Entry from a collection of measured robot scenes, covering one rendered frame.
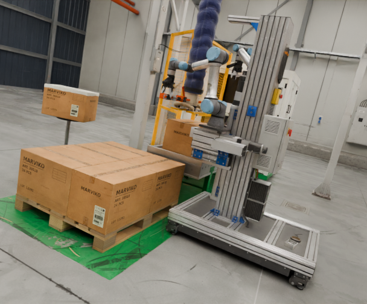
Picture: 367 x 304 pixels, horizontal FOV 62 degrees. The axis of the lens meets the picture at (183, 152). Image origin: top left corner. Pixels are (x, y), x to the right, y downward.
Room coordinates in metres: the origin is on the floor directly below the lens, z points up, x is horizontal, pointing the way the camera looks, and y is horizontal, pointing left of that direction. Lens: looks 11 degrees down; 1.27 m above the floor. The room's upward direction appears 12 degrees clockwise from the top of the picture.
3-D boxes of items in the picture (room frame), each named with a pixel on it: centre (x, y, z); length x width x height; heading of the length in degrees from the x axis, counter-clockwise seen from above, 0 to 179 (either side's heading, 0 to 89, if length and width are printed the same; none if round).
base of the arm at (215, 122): (2.69, -0.23, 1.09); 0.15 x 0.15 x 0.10
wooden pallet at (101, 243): (2.82, 0.65, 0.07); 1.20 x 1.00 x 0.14; 156
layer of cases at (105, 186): (2.82, 0.65, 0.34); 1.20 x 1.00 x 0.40; 156
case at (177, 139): (3.66, -0.05, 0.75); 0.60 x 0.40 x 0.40; 157
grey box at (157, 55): (4.37, 0.62, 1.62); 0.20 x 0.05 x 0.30; 156
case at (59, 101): (4.23, 1.67, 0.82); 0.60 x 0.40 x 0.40; 86
